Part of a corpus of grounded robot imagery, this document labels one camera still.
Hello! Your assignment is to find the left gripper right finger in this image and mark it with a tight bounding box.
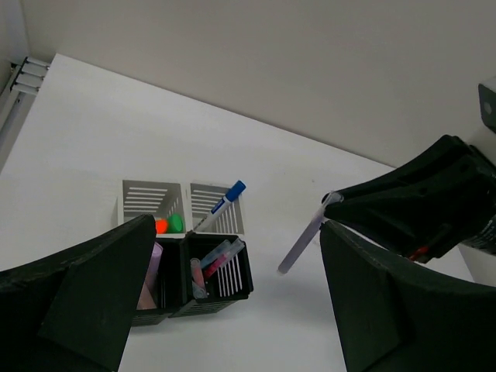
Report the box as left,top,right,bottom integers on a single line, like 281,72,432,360
320,221,495,371

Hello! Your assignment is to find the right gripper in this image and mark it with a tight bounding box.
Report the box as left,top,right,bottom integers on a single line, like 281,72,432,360
325,135,495,264

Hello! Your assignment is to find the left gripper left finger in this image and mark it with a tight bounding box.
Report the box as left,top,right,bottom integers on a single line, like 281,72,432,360
1,215,156,370

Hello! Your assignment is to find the purple pink highlighter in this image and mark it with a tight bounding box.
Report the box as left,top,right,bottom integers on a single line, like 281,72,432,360
137,243,163,310

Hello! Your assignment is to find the dark purple pen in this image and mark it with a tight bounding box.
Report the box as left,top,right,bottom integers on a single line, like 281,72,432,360
277,191,343,275

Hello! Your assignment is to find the orange cap black highlighter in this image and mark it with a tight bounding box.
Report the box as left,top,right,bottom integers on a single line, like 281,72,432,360
155,219,168,235

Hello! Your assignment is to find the pink orange pen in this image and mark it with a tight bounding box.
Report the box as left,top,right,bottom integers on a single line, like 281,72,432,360
190,258,208,299

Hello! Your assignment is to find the green cap highlighter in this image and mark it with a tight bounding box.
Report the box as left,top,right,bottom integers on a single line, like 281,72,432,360
167,213,184,233

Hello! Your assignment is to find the light blue pen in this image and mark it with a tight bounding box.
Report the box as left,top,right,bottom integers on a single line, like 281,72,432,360
200,239,231,270

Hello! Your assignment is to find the red pen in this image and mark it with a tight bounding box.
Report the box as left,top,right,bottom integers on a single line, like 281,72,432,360
202,238,245,279

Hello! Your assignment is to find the blue whiteboard marker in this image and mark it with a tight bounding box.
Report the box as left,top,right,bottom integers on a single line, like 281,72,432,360
192,180,248,233

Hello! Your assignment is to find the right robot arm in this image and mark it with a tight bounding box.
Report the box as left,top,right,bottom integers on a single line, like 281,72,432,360
324,134,495,264

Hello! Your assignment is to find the black container front left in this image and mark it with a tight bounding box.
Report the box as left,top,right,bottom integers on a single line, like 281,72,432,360
132,238,186,327

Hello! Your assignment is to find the black container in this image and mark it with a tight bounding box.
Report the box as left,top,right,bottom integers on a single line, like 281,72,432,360
164,232,253,318
132,238,186,327

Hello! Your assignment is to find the white container back left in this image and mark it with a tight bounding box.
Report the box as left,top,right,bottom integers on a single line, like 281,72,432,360
111,180,187,237

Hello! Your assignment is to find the white container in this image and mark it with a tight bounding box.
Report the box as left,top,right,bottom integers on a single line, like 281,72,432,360
111,180,187,237
188,182,247,236

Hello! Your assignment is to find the black container front right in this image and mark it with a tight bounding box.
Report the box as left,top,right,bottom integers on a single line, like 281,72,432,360
164,232,253,318

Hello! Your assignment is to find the white container back right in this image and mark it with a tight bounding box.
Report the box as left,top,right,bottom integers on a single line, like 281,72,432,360
188,182,247,236

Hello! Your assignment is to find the aluminium rail frame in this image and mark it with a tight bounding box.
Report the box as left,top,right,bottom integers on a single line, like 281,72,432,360
1,57,50,170

